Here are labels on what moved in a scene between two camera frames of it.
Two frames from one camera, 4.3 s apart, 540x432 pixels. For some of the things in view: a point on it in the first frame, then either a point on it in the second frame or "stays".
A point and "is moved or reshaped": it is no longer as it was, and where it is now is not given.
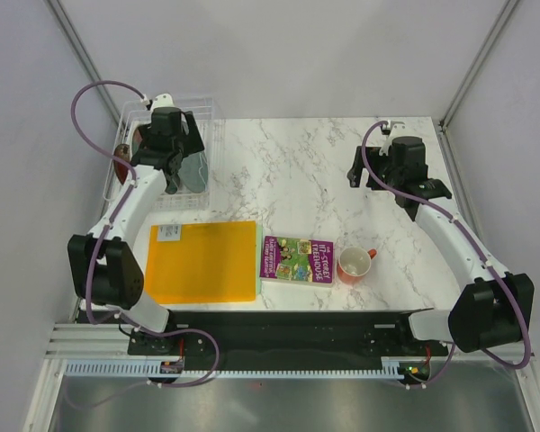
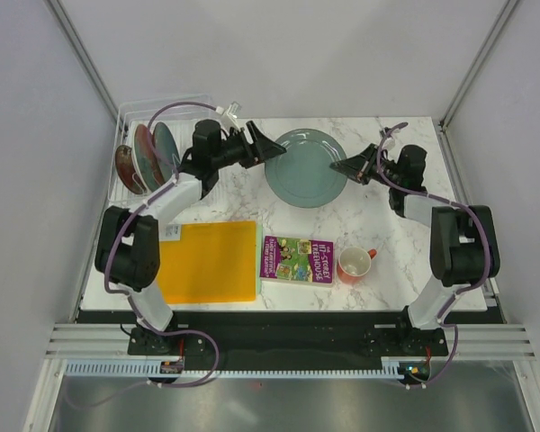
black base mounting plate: (370, 334) stays
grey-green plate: (193, 172) is moved or reshaped
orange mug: (354, 264) stays
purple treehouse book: (298, 261) stays
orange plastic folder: (202, 262) stays
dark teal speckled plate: (146, 141) is moved or reshaped
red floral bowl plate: (121, 150) stays
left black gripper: (192, 142) -> (262, 149)
